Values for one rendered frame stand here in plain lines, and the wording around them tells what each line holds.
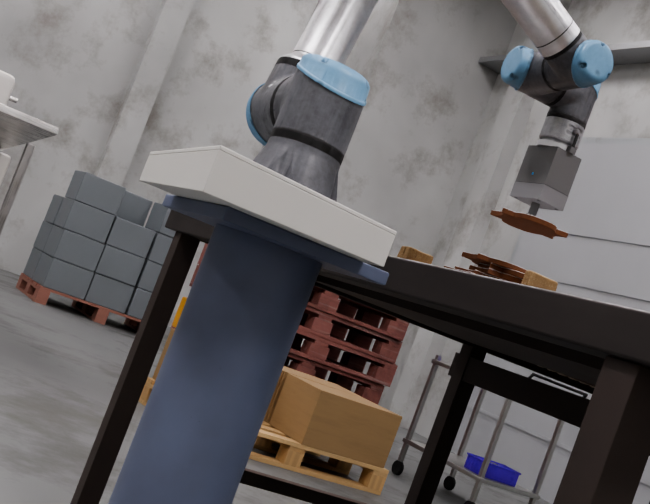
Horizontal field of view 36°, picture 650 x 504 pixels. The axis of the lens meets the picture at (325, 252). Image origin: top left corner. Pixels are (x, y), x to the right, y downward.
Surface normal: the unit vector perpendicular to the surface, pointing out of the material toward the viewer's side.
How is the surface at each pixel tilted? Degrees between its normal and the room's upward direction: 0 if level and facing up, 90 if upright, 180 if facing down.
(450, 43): 90
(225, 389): 90
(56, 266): 90
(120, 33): 90
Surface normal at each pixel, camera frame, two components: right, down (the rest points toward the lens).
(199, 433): 0.10, -0.03
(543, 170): -0.81, -0.34
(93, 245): 0.47, 0.12
